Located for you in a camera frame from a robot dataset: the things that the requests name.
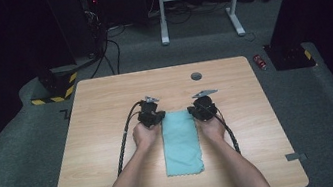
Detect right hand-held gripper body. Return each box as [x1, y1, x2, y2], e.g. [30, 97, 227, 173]
[191, 87, 223, 124]

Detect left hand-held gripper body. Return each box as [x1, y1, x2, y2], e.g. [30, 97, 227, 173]
[134, 93, 164, 130]

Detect teal cloth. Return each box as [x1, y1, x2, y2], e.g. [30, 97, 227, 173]
[157, 107, 206, 178]

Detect person's right hand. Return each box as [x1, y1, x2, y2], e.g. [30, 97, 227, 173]
[195, 113, 229, 146]

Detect person's left hand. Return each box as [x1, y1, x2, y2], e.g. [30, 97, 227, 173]
[130, 119, 165, 152]

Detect grey round table grommet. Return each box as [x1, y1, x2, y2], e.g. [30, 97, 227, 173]
[190, 71, 204, 82]

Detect red can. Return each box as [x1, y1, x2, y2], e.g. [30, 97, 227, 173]
[252, 52, 269, 72]

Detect yellow-black striped stand base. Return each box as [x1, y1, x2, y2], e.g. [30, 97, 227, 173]
[25, 62, 82, 108]

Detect grey tape strip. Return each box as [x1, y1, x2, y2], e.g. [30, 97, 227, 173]
[284, 150, 309, 164]

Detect dark equipment rack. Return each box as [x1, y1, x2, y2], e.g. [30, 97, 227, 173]
[78, 0, 113, 58]

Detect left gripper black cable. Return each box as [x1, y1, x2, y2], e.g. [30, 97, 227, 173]
[106, 99, 155, 177]

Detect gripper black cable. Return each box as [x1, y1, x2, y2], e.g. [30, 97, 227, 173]
[212, 106, 243, 159]
[106, 99, 155, 177]

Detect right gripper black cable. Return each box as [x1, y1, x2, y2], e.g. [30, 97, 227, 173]
[212, 106, 243, 159]

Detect black floor cables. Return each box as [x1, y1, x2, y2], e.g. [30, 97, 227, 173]
[83, 23, 134, 80]

